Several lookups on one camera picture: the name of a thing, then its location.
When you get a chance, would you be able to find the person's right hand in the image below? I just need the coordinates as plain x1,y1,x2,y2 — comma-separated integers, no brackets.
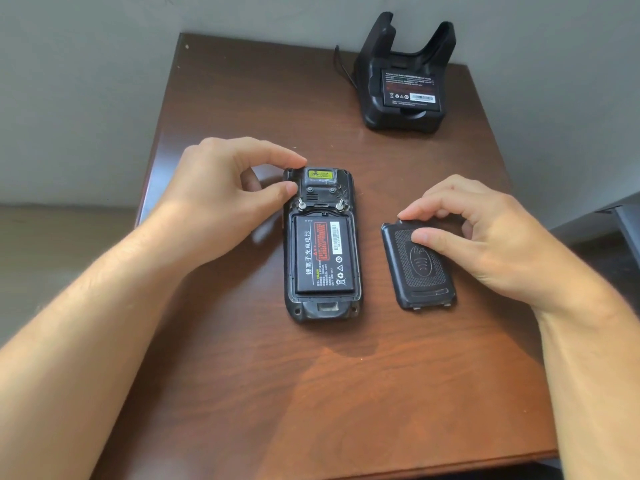
397,175,601,316

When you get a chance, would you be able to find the person's left hand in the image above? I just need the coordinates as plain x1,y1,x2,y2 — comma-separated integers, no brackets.
150,137,308,269

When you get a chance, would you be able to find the black textured battery cover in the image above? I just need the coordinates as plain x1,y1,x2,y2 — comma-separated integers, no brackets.
380,219,457,311

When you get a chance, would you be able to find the black handheld scanner device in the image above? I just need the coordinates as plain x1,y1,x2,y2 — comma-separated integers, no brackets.
282,167,362,324

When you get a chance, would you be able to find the person's right forearm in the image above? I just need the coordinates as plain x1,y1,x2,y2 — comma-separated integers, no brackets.
534,275,640,480

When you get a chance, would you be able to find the person's left forearm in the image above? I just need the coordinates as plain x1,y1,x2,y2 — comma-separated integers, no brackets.
0,210,213,480

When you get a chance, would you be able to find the black battery with red label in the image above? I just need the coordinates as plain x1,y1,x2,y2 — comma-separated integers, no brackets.
293,215,357,296

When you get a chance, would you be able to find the black battery with white label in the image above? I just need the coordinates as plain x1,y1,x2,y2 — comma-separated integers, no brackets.
382,68,444,115

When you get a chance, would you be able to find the black charging cradle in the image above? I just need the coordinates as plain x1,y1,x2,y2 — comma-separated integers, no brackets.
353,12,457,135

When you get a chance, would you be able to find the dark grey furniture piece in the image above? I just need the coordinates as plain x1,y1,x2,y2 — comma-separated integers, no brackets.
594,192,640,261

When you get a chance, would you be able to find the black power cable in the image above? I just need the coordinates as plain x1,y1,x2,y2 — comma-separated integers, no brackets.
333,45,359,91

